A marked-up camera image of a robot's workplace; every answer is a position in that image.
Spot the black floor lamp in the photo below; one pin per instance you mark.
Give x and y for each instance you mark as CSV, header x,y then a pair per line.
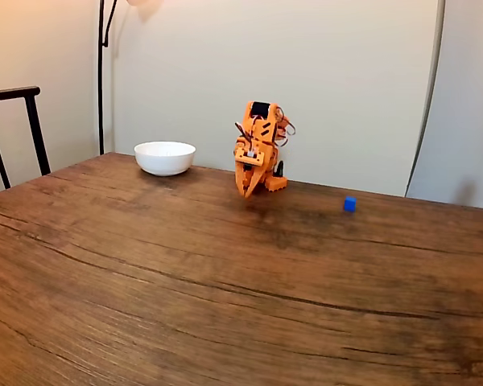
x,y
100,80

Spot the black wooden chair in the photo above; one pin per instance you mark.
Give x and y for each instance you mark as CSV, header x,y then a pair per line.
x,y
12,93

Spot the small blue cube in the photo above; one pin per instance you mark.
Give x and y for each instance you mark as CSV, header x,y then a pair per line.
x,y
349,204

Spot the orange gripper camera mount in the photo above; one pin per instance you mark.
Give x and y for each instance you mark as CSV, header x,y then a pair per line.
x,y
247,156

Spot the white bowl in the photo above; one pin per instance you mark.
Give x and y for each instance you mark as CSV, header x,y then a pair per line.
x,y
165,158

